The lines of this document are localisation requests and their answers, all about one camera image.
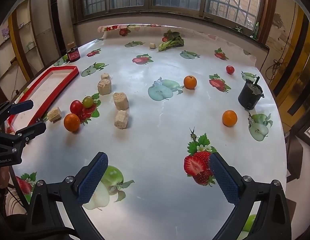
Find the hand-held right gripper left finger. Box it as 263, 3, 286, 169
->
27, 152, 109, 240

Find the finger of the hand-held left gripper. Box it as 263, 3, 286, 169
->
0, 121, 47, 143
0, 99, 34, 124

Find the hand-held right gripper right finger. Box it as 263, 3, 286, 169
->
209, 152, 292, 240

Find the orange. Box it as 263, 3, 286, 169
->
183, 75, 197, 90
64, 113, 81, 132
222, 110, 238, 127

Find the red rimmed tray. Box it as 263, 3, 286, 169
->
5, 65, 79, 133

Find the red jar with cork lid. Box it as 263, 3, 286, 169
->
66, 42, 80, 62

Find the fruit print tablecloth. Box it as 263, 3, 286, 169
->
5, 24, 287, 240

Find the black cup with straw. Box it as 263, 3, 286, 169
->
238, 76, 265, 110

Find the standing air conditioner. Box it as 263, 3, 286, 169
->
47, 0, 75, 55

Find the green leafy vegetable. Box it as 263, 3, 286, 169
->
159, 30, 185, 52

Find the wall shelf unit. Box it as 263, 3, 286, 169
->
0, 0, 45, 80

